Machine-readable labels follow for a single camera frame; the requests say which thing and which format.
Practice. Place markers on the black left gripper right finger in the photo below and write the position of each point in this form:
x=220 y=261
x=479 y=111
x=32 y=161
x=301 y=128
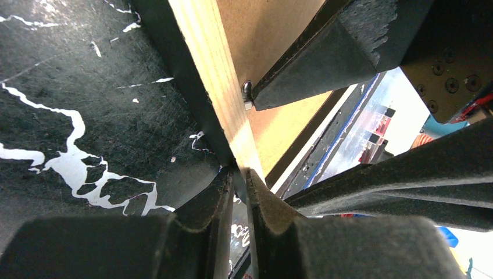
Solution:
x=286 y=244

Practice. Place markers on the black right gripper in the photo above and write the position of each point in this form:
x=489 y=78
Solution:
x=449 y=62

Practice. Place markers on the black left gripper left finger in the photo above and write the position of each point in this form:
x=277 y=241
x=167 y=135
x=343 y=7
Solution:
x=191 y=242

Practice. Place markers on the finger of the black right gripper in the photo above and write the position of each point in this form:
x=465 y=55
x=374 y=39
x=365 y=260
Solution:
x=346 y=42
x=448 y=180

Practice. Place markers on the brown cardboard backing board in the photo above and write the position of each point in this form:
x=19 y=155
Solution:
x=258 y=33

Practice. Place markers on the wooden picture frame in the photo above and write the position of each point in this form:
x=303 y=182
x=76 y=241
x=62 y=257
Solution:
x=191 y=38

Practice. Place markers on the silver frame retaining clip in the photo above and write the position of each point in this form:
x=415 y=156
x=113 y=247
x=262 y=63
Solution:
x=246 y=90

